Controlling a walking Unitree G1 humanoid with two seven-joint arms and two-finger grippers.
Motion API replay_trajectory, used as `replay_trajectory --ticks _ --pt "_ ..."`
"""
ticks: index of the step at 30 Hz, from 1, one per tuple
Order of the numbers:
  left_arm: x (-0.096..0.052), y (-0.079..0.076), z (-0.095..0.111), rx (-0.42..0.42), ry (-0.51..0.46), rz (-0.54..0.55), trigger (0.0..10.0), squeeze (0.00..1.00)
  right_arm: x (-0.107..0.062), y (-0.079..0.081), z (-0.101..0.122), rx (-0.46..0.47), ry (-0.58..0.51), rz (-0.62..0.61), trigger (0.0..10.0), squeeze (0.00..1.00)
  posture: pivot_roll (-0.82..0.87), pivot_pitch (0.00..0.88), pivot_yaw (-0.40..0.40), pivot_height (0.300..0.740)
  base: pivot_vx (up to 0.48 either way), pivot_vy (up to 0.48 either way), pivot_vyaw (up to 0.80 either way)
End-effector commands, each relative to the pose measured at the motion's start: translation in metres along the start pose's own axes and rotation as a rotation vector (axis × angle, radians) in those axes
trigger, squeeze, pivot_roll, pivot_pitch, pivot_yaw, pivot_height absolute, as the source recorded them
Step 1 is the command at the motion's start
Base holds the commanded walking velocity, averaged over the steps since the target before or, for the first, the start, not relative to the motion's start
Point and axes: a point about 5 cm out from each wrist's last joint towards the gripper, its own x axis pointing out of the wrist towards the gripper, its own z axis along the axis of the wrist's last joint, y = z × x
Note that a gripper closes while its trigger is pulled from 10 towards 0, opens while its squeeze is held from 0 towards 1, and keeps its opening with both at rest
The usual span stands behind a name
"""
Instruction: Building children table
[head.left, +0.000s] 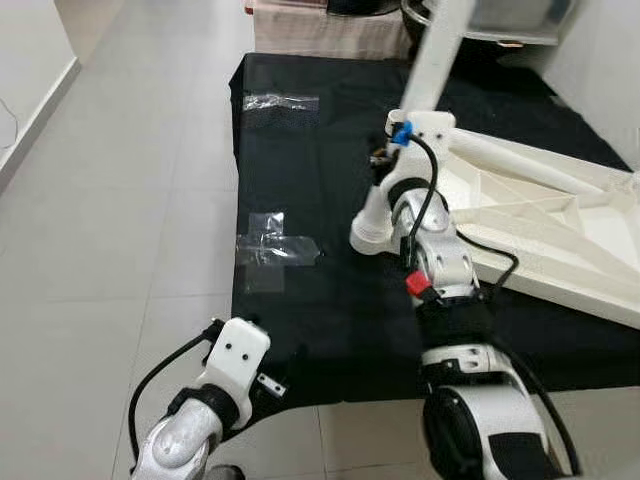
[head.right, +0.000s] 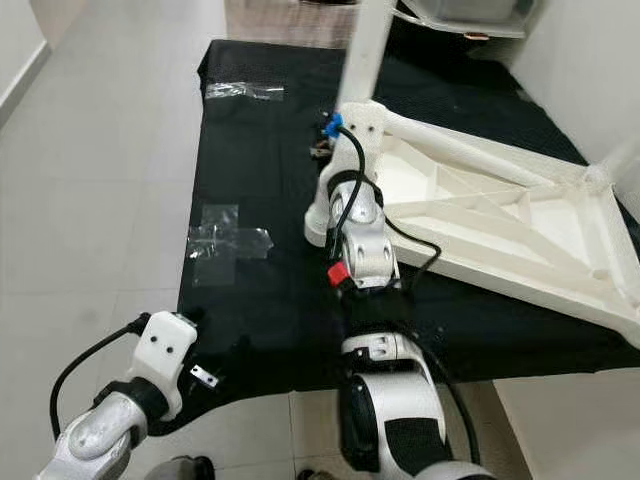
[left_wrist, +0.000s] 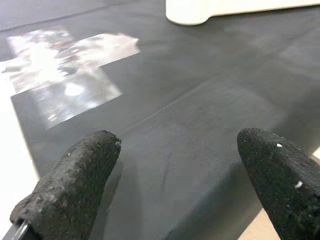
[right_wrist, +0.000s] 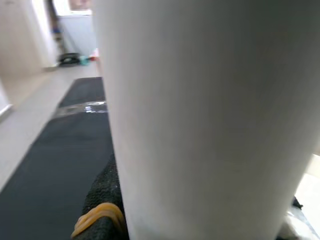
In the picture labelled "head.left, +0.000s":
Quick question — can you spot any white plastic table leg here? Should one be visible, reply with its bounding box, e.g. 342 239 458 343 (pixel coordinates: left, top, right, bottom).
350 0 476 256
450 130 601 196

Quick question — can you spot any white plastic children table top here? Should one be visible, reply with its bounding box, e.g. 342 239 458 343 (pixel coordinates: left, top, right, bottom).
350 120 640 329

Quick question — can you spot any black tablecloth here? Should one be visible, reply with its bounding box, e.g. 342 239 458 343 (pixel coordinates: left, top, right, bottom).
228 52 640 441

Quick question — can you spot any grey black robot left foot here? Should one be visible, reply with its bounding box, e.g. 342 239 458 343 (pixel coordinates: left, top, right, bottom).
205 465 246 480

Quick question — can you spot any cross-shaped clear tape patch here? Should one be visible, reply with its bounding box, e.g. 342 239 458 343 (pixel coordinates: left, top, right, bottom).
237 210 321 294

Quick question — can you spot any clear tape strip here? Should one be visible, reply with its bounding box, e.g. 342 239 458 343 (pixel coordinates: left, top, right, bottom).
243 93 321 113

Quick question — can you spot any beige cloth covered bench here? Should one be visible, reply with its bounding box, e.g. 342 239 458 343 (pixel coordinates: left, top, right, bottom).
250 0 416 61

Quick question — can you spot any black bag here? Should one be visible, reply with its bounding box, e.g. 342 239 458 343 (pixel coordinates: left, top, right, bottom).
325 0 401 16

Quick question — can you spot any clear plastic storage box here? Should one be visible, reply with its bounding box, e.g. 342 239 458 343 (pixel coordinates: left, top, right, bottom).
465 0 576 46

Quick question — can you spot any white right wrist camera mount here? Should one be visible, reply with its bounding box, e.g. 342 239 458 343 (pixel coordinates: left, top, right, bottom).
385 110 458 216

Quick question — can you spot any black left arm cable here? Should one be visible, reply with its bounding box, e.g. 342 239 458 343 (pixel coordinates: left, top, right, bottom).
128 330 216 461

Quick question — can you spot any black looped wall cable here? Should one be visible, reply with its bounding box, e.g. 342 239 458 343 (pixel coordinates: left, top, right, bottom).
0 98 18 149

